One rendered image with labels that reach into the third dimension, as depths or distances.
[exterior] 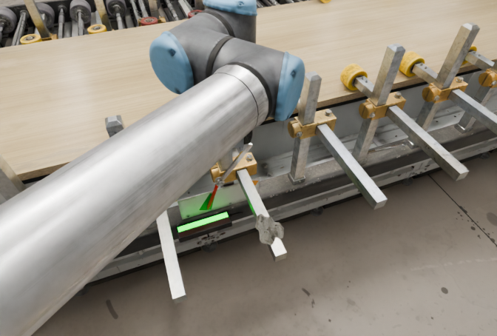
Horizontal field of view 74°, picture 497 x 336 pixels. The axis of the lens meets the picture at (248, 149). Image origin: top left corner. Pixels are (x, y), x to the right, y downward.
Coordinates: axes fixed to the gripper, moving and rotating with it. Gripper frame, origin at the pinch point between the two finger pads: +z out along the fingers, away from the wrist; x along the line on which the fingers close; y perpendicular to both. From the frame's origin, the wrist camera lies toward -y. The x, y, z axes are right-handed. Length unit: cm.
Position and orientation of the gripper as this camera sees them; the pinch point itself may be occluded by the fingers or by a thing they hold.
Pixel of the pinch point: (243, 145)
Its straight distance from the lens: 82.1
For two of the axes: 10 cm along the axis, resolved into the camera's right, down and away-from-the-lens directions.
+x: 3.5, 6.7, -6.5
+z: 0.0, 7.0, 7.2
